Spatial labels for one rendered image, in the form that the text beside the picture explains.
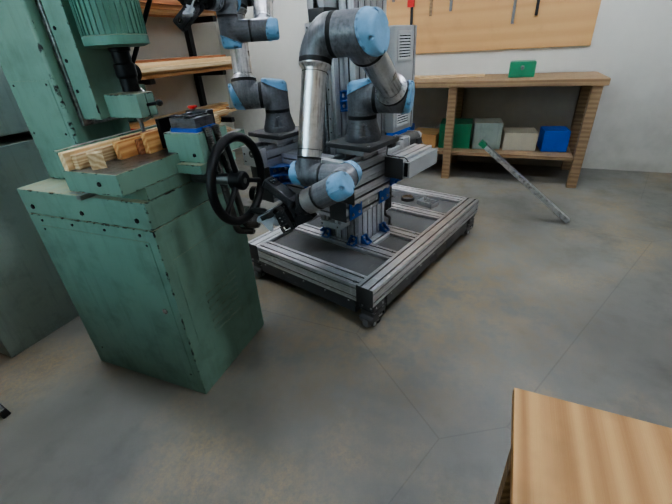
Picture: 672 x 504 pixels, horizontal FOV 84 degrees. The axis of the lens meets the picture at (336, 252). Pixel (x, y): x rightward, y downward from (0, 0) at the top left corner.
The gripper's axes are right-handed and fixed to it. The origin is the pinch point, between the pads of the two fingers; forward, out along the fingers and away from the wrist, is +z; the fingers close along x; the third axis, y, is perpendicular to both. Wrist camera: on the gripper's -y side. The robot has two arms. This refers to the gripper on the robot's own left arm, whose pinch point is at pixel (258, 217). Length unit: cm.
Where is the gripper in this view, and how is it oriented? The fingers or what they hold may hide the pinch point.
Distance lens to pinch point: 123.0
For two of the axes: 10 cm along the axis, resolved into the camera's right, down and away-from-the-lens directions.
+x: 4.1, -5.1, 7.6
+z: -7.7, 2.6, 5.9
